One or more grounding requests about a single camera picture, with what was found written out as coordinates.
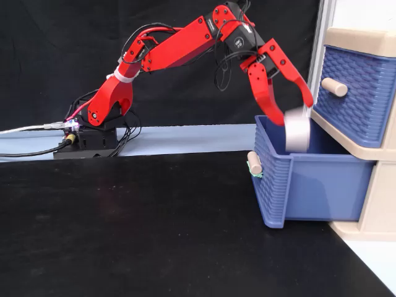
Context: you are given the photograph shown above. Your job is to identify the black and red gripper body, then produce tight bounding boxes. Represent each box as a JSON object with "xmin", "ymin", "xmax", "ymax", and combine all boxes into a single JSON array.
[{"xmin": 224, "ymin": 23, "xmax": 281, "ymax": 79}]

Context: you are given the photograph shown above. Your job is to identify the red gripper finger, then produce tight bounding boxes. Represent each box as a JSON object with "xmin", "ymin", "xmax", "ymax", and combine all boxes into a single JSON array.
[
  {"xmin": 276, "ymin": 45, "xmax": 315, "ymax": 108},
  {"xmin": 247, "ymin": 62, "xmax": 286, "ymax": 127}
]

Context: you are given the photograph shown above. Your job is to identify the white toy block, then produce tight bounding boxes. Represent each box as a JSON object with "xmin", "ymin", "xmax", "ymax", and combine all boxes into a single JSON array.
[{"xmin": 283, "ymin": 106, "xmax": 311, "ymax": 153}]

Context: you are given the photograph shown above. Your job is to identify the blue woven drawer banded knob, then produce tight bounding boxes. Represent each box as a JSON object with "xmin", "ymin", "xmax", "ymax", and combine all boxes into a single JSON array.
[{"xmin": 246, "ymin": 114, "xmax": 377, "ymax": 230}]

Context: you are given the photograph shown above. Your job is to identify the blue woven drawer plain knob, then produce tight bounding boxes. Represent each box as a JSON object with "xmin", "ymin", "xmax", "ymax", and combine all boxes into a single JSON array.
[{"xmin": 312, "ymin": 45, "xmax": 396, "ymax": 149}]

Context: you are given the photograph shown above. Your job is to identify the green rubber band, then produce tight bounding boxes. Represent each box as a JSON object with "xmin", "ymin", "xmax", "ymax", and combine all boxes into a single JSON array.
[{"xmin": 246, "ymin": 160, "xmax": 264, "ymax": 179}]

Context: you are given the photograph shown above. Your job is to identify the white zip tie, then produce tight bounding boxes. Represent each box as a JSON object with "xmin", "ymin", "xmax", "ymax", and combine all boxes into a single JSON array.
[{"xmin": 106, "ymin": 68, "xmax": 136, "ymax": 85}]

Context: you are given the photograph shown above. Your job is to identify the black backdrop cloth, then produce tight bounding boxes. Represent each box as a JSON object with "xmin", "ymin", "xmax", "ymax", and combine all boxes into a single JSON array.
[{"xmin": 0, "ymin": 0, "xmax": 321, "ymax": 132}]

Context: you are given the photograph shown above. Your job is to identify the lit controller circuit board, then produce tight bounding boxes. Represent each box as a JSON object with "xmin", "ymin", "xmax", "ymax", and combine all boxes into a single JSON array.
[{"xmin": 62, "ymin": 118, "xmax": 82, "ymax": 131}]

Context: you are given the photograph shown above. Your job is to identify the black table mat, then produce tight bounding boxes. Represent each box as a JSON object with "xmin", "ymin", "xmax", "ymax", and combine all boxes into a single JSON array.
[{"xmin": 0, "ymin": 150, "xmax": 395, "ymax": 297}]

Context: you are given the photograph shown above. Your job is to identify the black servo cable loops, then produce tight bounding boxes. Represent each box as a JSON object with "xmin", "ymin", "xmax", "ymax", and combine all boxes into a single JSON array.
[{"xmin": 213, "ymin": 0, "xmax": 258, "ymax": 93}]

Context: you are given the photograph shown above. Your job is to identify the white aluminium post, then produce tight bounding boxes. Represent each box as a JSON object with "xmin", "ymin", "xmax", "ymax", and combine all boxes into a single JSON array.
[{"xmin": 306, "ymin": 0, "xmax": 337, "ymax": 103}]

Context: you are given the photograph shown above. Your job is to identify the black cable bundle at base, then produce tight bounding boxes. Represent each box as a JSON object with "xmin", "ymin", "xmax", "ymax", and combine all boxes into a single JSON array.
[{"xmin": 108, "ymin": 108, "xmax": 142, "ymax": 157}]

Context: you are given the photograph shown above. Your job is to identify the beige drawer cabinet frame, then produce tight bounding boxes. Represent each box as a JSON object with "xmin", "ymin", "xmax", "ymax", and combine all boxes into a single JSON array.
[{"xmin": 310, "ymin": 27, "xmax": 396, "ymax": 243}]

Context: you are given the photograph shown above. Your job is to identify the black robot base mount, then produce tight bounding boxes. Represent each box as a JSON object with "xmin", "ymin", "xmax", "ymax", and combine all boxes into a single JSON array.
[{"xmin": 53, "ymin": 98, "xmax": 134, "ymax": 160}]

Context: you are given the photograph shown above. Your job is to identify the red power wire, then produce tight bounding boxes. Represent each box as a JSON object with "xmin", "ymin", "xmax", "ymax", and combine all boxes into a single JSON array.
[{"xmin": 65, "ymin": 98, "xmax": 97, "ymax": 122}]

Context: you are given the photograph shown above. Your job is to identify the white USB cable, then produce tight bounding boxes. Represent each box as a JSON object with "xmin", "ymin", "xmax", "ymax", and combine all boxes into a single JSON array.
[{"xmin": 0, "ymin": 122, "xmax": 67, "ymax": 136}]

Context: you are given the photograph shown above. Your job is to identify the black power cable yellow plug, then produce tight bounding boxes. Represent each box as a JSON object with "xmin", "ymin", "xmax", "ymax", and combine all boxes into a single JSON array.
[{"xmin": 0, "ymin": 133, "xmax": 77, "ymax": 158}]

